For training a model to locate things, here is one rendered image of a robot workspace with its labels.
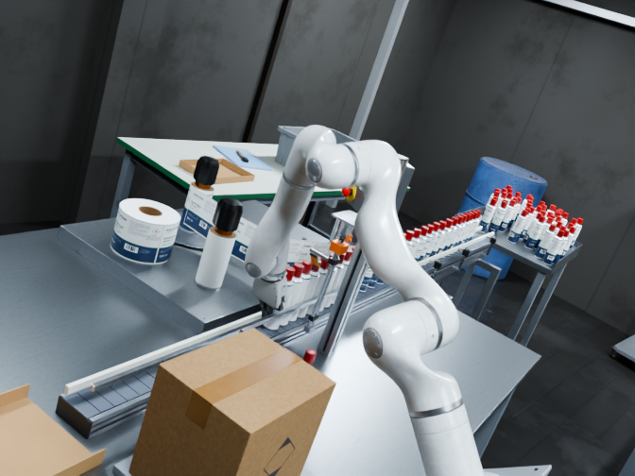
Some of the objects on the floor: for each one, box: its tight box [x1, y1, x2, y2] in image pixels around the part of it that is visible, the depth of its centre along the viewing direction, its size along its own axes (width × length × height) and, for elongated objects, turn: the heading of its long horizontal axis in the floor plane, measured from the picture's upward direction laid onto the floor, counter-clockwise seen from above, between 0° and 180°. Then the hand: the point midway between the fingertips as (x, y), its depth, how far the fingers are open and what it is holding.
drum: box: [457, 157, 548, 281], centre depth 616 cm, size 64×64×96 cm
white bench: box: [110, 137, 410, 240], centre depth 433 cm, size 190×75×80 cm, turn 100°
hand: (266, 312), depth 204 cm, fingers closed, pressing on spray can
